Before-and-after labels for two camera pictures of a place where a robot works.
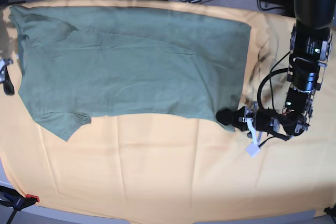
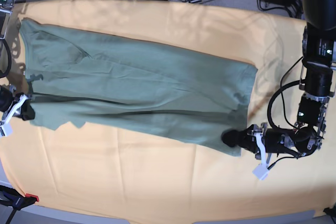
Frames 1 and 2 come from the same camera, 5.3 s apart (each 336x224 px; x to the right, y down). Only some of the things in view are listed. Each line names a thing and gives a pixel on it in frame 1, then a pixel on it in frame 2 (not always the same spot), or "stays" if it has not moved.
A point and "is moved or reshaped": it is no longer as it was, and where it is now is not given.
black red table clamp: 12,198 stays
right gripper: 265,120 -> 267,141
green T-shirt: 77,62 is moved or reshaped
